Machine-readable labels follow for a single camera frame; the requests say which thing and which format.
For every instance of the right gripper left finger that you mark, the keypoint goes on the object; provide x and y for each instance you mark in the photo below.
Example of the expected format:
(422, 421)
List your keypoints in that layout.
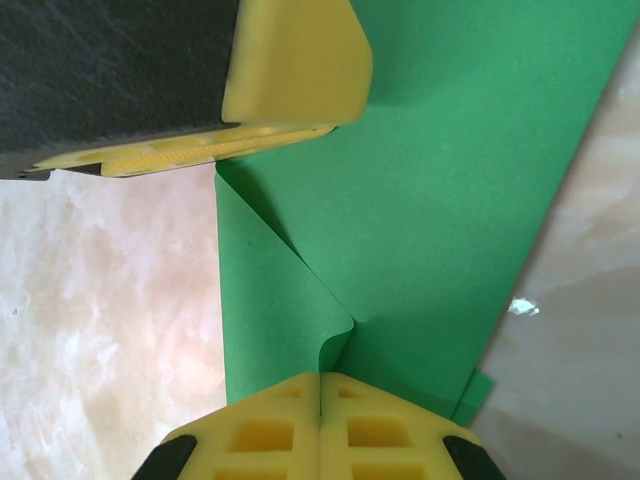
(240, 440)

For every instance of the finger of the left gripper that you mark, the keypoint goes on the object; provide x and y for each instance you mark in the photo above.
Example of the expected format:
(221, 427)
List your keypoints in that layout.
(125, 65)
(200, 147)

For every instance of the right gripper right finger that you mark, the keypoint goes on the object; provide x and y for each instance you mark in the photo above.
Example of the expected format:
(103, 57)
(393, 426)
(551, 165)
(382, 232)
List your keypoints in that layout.
(400, 440)

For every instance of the green square paper sheet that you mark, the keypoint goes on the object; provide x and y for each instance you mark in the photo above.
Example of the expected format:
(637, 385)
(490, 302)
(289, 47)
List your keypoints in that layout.
(425, 200)

